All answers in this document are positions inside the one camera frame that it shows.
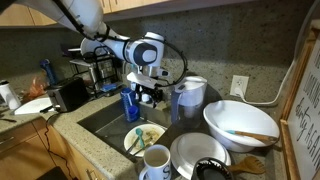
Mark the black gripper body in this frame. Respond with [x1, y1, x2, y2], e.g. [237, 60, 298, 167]
[135, 83, 165, 102]

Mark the white mug with letter S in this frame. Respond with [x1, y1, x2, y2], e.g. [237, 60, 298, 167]
[138, 144, 172, 180]

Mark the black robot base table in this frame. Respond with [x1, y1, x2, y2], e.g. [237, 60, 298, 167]
[34, 166, 69, 180]

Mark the steel kitchen sink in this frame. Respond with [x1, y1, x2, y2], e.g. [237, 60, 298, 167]
[77, 99, 174, 164]

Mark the blue plastic water bottle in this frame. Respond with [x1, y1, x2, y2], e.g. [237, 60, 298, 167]
[119, 87, 141, 124]

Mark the white water filter pitcher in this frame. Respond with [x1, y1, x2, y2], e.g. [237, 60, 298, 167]
[170, 75, 208, 132]

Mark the dirty white plate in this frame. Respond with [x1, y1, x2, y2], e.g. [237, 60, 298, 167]
[123, 123, 167, 158]

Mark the teal silicone spatula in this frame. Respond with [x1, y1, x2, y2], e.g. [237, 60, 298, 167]
[125, 128, 146, 156]

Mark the blue plastic tray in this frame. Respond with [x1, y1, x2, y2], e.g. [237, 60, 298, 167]
[99, 83, 118, 93]

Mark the metal fork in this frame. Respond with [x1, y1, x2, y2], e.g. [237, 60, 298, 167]
[128, 143, 155, 158]

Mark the clean white plate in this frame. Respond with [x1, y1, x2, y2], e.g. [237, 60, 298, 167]
[169, 132, 232, 180]

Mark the large white bowl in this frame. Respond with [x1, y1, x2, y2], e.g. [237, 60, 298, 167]
[203, 99, 280, 154]

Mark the black toaster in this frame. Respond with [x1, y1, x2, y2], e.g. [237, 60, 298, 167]
[46, 77, 90, 113]

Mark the wooden slotted spoon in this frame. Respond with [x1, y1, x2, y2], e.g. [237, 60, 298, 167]
[228, 155, 267, 176]

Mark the orange plastic bag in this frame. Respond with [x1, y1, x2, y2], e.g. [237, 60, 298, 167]
[21, 74, 48, 103]

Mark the white cutting board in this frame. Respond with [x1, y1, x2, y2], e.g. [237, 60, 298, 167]
[13, 97, 54, 116]

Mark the wooden base cabinet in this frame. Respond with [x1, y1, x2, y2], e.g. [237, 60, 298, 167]
[0, 116, 111, 180]

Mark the white electric kettle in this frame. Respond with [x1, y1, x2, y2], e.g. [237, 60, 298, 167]
[0, 79, 22, 111]

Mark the wood framed text sign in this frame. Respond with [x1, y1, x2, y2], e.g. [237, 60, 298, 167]
[279, 19, 320, 180]

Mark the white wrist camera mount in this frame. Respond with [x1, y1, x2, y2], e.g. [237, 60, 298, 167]
[126, 71, 158, 90]

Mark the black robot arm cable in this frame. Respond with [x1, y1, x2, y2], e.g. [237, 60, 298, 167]
[53, 0, 189, 88]

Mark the black wire dish rack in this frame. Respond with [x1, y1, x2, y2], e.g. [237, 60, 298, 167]
[68, 46, 121, 98]

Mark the white wall outlet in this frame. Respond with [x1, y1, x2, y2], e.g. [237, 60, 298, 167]
[229, 74, 250, 98]

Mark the wooden spatula teal handle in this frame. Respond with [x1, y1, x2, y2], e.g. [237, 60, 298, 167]
[225, 129, 279, 144]

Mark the blue handled brush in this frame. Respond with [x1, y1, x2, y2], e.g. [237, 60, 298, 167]
[39, 59, 58, 87]

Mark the black handled knife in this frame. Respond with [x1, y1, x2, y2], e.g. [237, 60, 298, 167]
[39, 105, 63, 114]

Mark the white power cord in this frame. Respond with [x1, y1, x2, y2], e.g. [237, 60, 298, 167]
[234, 59, 298, 108]

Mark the thin black appliance cord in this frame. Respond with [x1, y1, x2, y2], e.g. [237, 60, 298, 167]
[43, 113, 78, 180]

